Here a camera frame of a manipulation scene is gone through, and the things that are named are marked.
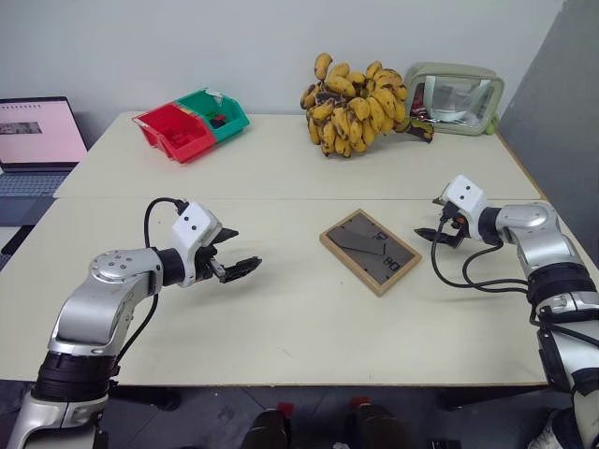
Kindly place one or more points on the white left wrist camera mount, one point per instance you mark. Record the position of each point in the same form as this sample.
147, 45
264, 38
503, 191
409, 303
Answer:
192, 229

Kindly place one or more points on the dark bottle with red cap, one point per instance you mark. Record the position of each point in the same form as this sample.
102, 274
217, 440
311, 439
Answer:
271, 428
374, 423

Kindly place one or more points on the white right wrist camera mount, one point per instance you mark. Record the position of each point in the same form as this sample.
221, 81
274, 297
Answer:
465, 194

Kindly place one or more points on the wooden framed dark board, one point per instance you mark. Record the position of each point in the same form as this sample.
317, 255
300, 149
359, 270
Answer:
369, 251

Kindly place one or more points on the clear green-edged pouch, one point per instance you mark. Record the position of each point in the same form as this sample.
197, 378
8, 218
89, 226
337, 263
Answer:
456, 100

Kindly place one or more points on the green plastic bin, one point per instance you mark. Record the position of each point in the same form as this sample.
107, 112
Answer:
229, 126

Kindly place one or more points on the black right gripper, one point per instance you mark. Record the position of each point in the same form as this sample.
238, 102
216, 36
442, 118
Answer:
452, 230

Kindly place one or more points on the red plastic bin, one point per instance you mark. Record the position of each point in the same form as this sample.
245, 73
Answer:
178, 133

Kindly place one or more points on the open laptop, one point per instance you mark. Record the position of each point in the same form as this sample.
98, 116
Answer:
37, 135

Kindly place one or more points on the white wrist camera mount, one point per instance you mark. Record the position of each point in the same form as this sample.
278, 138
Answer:
465, 194
192, 229

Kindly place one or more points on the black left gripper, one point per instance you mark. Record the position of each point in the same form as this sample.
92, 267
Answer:
206, 265

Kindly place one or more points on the small black parts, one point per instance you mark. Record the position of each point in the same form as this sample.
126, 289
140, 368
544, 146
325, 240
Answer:
218, 120

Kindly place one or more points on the yellow banana bunch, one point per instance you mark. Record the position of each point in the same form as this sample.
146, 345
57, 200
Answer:
355, 112

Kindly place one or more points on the grey partition panel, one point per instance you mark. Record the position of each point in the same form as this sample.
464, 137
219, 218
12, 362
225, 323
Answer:
557, 117

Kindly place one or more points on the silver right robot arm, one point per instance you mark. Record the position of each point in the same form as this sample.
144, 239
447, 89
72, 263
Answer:
538, 234

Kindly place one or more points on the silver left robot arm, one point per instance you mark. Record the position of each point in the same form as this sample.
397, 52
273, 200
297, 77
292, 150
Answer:
107, 299

